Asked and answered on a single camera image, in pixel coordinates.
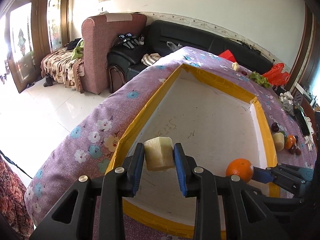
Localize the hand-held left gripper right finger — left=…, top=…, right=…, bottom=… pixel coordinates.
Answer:
left=173, top=142, right=292, bottom=240

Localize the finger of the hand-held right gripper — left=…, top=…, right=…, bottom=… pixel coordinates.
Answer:
left=257, top=190, right=305, bottom=205
left=251, top=164, right=282, bottom=184

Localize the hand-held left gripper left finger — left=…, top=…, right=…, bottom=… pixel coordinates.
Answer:
left=29, top=142, right=146, bottom=240

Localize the orange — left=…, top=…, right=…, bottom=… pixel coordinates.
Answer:
left=226, top=158, right=254, bottom=183

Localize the white foam box yellow tape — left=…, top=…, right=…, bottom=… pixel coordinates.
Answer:
left=104, top=64, right=281, bottom=240

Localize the tangerine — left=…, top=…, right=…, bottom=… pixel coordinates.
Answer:
left=284, top=135, right=297, bottom=150

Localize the black keyboard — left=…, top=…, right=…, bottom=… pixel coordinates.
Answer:
left=293, top=107, right=312, bottom=137

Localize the black flat panel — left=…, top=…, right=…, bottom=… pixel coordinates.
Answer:
left=314, top=111, right=320, bottom=140

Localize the purple floral blanket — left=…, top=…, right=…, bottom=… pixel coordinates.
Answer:
left=25, top=46, right=318, bottom=240

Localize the clear plastic bag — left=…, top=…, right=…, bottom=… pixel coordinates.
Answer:
left=282, top=102, right=295, bottom=117

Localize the green lettuce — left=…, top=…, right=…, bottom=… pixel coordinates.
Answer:
left=249, top=71, right=271, bottom=88

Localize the orange plastic bag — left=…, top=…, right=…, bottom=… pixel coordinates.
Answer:
left=262, top=63, right=290, bottom=87

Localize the striped cloth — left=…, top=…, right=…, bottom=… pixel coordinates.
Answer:
left=141, top=53, right=162, bottom=67

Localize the pink fabric armchair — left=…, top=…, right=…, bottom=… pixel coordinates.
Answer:
left=81, top=13, right=147, bottom=95

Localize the grey crumpled item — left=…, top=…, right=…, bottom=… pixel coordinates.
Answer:
left=166, top=41, right=184, bottom=52

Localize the black gadgets pile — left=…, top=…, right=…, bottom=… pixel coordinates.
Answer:
left=117, top=32, right=145, bottom=50

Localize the black shoe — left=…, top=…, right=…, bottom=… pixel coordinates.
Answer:
left=43, top=73, right=54, bottom=88

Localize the floral covered daybed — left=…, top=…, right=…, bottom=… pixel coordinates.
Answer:
left=41, top=44, right=87, bottom=93

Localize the green cloth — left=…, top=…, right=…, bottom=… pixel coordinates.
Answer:
left=72, top=40, right=85, bottom=59

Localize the black leather sofa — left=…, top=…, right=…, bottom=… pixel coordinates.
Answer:
left=107, top=20, right=274, bottom=93

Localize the red floral cloth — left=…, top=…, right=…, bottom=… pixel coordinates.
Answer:
left=0, top=152, right=34, bottom=234

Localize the wooden glass panel door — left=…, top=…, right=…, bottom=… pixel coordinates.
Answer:
left=5, top=1, right=40, bottom=94
left=39, top=0, right=71, bottom=54

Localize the black cable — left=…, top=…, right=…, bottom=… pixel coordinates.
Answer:
left=0, top=149, right=33, bottom=180

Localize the wooden door frame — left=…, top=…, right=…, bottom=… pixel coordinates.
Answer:
left=291, top=5, right=314, bottom=90

